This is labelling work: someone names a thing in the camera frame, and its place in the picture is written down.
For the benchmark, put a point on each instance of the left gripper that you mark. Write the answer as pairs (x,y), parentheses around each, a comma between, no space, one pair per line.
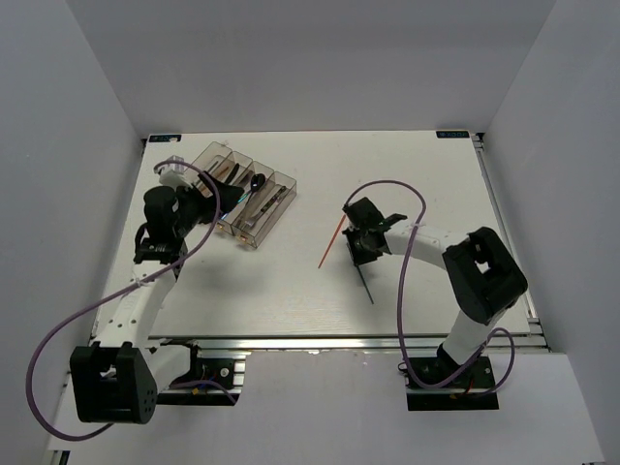
(205,201)

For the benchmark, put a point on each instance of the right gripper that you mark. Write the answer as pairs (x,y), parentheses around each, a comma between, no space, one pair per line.
(358,259)

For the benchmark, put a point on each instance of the black iridescent knife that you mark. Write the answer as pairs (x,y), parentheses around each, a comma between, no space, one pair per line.
(233,174)

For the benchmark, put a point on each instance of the rainbow iridescent spoon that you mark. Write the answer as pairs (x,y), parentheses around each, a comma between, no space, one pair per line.
(257,181)

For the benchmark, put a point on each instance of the black spoon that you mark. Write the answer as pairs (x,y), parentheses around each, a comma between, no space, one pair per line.
(243,206)

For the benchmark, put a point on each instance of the teal chopstick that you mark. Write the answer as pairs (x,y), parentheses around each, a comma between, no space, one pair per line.
(365,284)
(202,179)

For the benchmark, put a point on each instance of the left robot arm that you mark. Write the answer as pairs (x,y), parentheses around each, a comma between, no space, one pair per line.
(119,376)

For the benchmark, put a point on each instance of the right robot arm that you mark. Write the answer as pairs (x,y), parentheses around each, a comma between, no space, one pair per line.
(484,277)

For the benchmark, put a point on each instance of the clear acrylic utensil organizer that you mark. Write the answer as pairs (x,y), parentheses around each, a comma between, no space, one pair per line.
(266,193)

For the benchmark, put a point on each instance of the blue label right corner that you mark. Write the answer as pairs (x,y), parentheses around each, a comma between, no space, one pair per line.
(452,134)

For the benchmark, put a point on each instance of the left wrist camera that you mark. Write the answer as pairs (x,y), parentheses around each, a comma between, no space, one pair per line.
(172,172)

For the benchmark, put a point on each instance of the aluminium table edge rail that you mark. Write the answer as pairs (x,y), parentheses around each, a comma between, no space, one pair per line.
(531,342)

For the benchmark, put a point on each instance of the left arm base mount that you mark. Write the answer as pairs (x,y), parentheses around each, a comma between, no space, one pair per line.
(212,380)

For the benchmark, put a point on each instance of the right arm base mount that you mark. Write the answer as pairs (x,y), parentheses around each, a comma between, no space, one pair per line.
(470,391)

